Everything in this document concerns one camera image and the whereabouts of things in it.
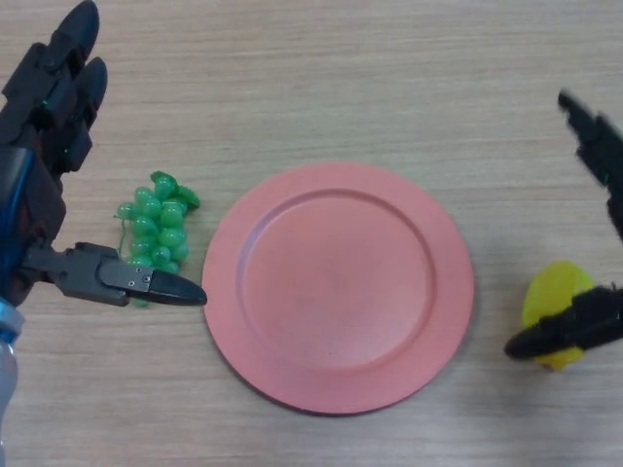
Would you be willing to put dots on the green grape bunch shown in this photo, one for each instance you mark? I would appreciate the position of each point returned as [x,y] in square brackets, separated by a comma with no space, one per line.
[151,219]

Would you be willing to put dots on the yellow starfruit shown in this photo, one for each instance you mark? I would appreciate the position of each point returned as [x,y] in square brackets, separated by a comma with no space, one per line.
[555,292]

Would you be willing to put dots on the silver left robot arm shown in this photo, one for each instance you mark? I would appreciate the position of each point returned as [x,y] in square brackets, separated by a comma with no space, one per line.
[6,370]

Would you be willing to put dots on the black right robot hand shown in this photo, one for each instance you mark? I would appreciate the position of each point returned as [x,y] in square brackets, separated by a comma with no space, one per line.
[584,321]

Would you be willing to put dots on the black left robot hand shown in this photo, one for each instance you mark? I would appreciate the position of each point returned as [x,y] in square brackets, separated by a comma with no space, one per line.
[39,204]

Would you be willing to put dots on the pink round plate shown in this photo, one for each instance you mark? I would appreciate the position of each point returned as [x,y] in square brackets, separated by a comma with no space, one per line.
[338,292]

